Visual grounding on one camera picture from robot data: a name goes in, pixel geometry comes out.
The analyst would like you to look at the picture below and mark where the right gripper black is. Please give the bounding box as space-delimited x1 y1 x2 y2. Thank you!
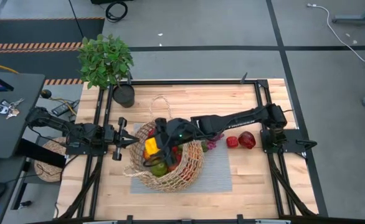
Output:
155 117 192 167

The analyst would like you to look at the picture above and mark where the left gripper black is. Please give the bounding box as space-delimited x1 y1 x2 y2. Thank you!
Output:
102 116 140 162

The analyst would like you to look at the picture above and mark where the yellow bell pepper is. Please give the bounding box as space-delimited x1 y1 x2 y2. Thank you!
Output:
144 137 161 156

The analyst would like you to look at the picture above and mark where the plain red apple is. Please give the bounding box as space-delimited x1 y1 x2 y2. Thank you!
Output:
169 146 184 172

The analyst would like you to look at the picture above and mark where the green bell pepper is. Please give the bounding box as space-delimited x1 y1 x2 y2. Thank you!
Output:
151 161 169 178

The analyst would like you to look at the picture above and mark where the woven wicker basket with handles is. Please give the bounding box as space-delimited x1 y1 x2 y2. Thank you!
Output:
123 95 205 193

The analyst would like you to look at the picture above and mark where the bright red tomato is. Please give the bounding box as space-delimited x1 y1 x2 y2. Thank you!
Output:
225 136 239 149

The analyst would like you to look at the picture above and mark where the dark red apple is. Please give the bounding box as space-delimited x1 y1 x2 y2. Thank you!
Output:
237 131 257 150

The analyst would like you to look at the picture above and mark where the purple grape bunch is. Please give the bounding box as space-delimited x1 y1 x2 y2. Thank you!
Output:
206 133 225 151

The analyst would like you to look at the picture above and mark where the grey woven placemat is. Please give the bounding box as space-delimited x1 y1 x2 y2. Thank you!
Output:
130 123 233 194

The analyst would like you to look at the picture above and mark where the black power adapter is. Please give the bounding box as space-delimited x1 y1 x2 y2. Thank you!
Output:
51 101 75 117

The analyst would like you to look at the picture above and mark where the green potted plant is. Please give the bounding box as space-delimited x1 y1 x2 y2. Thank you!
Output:
76 33 136 109

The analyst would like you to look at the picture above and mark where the black desk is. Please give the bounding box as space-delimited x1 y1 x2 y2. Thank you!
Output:
0 72 46 159

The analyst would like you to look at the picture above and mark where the key bunch with fob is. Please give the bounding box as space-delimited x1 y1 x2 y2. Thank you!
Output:
0 98 26 120

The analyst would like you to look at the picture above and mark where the black equipment case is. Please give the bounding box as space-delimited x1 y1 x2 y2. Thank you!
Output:
90 0 134 5

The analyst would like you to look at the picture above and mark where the black hazard-striped floor mat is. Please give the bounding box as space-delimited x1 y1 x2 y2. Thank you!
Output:
0 17 105 85

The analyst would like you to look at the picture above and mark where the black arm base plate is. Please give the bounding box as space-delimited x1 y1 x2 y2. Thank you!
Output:
260 129 318 154
65 141 108 156

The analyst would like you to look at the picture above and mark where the black aluminium table frame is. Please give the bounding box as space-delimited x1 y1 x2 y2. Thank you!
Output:
53 79 329 224

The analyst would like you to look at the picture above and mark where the coiled black cable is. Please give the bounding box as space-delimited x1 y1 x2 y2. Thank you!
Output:
105 1 129 24

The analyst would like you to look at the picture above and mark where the yellow cable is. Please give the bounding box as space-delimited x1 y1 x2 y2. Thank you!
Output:
0 58 20 75

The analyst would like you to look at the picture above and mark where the white floor cable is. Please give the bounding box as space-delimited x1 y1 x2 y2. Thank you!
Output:
306 2 365 63

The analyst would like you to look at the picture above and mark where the grey desk leg frame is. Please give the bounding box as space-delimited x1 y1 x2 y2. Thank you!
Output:
331 0 365 25

